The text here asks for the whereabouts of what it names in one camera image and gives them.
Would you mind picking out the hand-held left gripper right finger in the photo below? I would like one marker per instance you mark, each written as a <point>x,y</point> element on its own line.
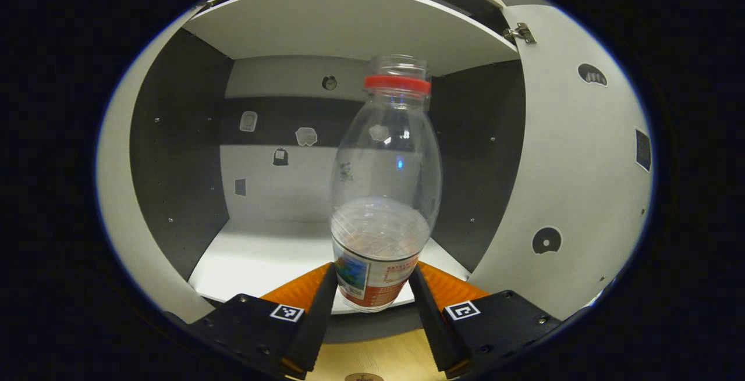
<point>433,323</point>

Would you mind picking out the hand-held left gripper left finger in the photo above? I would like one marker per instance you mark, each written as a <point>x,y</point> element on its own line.
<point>317,323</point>

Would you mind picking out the white cabinet door cat sticker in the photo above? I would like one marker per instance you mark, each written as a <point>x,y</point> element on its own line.
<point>582,195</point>

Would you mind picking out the round wooden coaster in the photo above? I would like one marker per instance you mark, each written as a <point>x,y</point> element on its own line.
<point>364,377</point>

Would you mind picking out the white cabinet shelf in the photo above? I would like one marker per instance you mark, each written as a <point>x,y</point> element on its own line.
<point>262,259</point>
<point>326,26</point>

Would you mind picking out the white cabinet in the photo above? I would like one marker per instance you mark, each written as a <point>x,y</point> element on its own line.
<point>174,166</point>

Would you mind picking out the white cabinet door phone sticker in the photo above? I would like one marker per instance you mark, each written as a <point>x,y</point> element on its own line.
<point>125,224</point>

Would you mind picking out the metal door hinge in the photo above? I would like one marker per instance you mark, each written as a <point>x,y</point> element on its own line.
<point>520,33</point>

